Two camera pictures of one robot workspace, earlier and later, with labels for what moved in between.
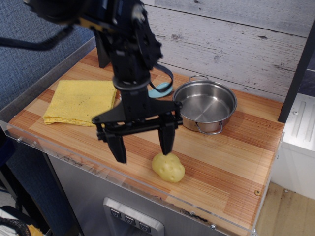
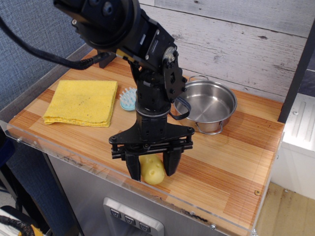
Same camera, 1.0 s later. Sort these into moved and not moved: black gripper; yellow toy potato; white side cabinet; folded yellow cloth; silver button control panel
Moved: yellow toy potato; black gripper
Not moved: folded yellow cloth; silver button control panel; white side cabinet
